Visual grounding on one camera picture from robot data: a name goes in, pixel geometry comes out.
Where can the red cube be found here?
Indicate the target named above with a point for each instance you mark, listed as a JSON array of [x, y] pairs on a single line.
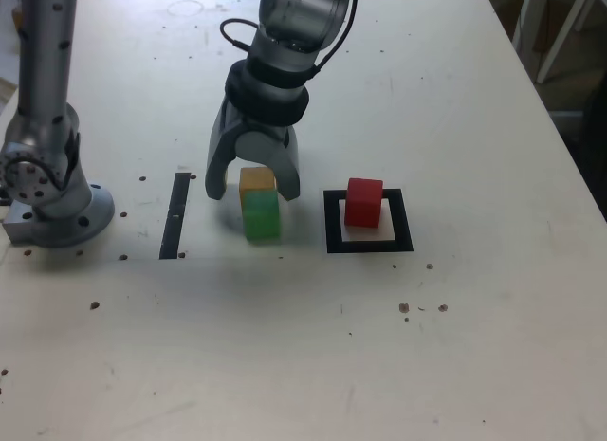
[[362, 204]]

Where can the black tape square outline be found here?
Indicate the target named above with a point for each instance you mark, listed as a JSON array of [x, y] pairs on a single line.
[[403, 223]]

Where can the white furniture frame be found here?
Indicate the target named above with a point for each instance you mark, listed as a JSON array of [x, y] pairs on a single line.
[[565, 33]]

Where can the yellow cube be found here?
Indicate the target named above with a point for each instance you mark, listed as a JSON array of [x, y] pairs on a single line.
[[256, 179]]

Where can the green cube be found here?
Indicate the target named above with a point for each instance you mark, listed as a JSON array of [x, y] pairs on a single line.
[[262, 218]]

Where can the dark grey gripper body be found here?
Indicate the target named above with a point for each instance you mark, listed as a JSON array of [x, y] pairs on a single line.
[[234, 123]]

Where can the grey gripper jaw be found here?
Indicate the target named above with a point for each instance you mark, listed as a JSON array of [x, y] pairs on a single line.
[[215, 161], [265, 149]]

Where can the black tape strip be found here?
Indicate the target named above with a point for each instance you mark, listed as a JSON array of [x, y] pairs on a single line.
[[173, 218]]

